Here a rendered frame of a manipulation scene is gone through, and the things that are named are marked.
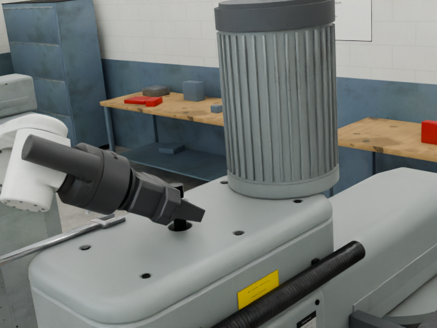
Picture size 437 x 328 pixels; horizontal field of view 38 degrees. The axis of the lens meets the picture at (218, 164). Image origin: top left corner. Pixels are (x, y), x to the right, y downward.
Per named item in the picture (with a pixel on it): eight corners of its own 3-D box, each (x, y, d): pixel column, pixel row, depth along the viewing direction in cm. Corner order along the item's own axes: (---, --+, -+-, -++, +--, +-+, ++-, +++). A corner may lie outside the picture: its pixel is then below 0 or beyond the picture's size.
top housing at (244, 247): (130, 425, 79) (113, 313, 74) (28, 349, 97) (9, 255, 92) (345, 280, 110) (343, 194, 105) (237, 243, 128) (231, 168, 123)
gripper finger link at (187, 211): (197, 224, 96) (163, 214, 93) (205, 205, 96) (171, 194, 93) (201, 228, 95) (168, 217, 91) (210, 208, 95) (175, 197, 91)
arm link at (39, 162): (67, 223, 90) (-11, 203, 84) (83, 153, 93) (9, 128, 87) (103, 216, 81) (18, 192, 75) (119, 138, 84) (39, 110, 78)
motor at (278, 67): (291, 209, 100) (281, 3, 91) (205, 185, 114) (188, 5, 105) (361, 174, 113) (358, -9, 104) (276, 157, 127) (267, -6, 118)
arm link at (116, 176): (132, 218, 100) (64, 198, 94) (155, 162, 100) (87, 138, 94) (165, 245, 90) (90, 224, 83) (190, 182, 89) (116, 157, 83)
